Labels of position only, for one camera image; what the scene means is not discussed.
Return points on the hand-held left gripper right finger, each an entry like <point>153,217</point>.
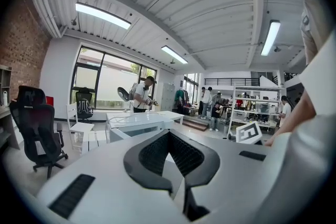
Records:
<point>195,165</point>

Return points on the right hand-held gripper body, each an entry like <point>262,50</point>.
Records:
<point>248,132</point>

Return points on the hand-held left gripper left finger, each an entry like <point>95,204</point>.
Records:
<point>147,162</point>

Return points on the white microwave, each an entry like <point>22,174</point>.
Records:
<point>147,120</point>

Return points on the person's right forearm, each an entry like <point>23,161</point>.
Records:
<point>296,118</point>

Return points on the white metal shelf rack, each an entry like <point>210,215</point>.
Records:
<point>257,112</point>

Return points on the black mezzanine railing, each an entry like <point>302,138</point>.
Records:
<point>231,81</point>

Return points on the plain white table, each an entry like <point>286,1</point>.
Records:
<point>176,115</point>

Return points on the white table with black lines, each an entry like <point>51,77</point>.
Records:
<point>97,140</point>

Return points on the clothes rack with garments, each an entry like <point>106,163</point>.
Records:
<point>182,99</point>

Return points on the pale grey lockers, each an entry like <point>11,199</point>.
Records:
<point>166,97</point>

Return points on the white wooden chair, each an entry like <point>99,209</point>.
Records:
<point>78,128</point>

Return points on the black framed window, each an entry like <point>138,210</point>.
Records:
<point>115,86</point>

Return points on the black backpack with white stripes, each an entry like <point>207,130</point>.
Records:
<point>84,107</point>

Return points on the black mesh office chair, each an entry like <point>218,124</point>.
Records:
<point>84,94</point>

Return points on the long ceiling light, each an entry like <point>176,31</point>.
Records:
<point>270,38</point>
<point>102,15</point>
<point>174,54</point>

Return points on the person's beige shirt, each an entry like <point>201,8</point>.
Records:
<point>313,26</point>

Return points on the grey desk with shelf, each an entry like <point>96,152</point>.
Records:
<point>6,123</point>

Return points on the white bottle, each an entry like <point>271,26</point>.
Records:
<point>5,98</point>

